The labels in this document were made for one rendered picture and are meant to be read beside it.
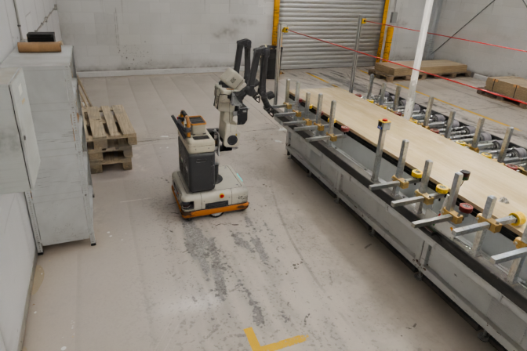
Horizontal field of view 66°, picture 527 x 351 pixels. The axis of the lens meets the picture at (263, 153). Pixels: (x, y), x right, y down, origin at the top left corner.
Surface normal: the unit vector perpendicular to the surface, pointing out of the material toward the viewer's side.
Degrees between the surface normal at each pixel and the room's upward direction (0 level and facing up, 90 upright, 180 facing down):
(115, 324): 0
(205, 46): 90
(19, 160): 90
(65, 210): 90
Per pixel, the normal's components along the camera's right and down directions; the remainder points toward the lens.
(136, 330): 0.04, -0.91
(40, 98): 0.37, 0.39
